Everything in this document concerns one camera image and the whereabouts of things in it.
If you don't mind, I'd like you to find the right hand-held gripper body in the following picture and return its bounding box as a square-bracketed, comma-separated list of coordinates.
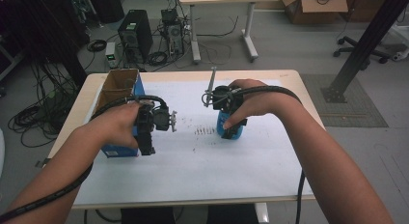
[204, 67, 245, 118]

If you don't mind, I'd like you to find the grey floor mat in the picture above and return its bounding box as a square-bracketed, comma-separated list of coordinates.
[300, 73, 390, 128]

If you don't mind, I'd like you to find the black cable coil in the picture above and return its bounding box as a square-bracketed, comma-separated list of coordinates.
[86, 39, 108, 53]

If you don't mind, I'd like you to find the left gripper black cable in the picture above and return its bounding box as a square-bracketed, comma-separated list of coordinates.
[0, 94, 170, 223]

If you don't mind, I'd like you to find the grey power supply unit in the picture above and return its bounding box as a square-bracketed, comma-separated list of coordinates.
[104, 41, 119, 70]

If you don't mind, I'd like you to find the black office chair base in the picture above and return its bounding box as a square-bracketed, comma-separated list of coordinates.
[333, 35, 392, 65]

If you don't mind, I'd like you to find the white table mat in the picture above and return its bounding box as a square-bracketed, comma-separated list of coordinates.
[73, 78, 315, 207]

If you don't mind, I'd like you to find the blue cardboard box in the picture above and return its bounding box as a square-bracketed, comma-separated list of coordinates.
[92, 68, 148, 158]

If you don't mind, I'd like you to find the blue cup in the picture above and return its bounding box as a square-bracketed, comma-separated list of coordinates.
[216, 110, 245, 141]

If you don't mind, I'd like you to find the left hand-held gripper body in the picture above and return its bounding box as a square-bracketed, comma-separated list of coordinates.
[135, 98, 178, 137]

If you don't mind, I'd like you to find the person's left hand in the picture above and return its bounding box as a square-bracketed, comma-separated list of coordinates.
[91, 101, 143, 151]

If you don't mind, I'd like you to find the open computer case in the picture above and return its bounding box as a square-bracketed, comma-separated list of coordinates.
[160, 8, 186, 58]

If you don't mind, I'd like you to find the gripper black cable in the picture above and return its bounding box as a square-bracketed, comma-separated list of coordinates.
[0, 94, 170, 223]
[202, 84, 307, 224]

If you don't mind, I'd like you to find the tangle of black cables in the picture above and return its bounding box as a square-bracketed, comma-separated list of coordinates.
[7, 61, 82, 149]

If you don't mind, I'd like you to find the black floor cable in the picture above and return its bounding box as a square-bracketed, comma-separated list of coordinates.
[196, 14, 240, 38]

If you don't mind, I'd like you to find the person's right hand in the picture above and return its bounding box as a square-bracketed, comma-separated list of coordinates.
[222, 78, 286, 130]

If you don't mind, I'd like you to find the black computer tower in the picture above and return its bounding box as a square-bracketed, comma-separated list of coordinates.
[117, 9, 154, 64]

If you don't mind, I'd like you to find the white table leg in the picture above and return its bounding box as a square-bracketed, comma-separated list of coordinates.
[255, 202, 270, 224]

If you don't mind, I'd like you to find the open brown cardboard box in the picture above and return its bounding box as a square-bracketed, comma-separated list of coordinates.
[282, 0, 349, 25]

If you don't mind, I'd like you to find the black metal post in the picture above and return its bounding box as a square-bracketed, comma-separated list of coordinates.
[321, 0, 409, 104]

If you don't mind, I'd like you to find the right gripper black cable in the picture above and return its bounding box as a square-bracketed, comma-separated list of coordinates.
[202, 84, 307, 224]

